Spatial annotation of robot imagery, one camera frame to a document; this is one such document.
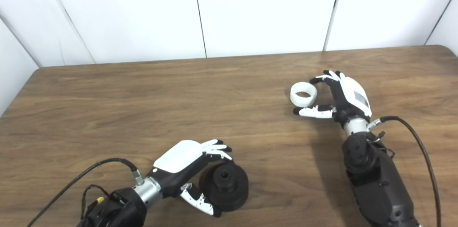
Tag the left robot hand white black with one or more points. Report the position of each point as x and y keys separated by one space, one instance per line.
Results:
x=179 y=162

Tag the round black plastic part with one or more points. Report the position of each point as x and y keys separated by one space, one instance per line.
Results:
x=225 y=187

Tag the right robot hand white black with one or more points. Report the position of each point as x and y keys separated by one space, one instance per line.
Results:
x=349 y=96

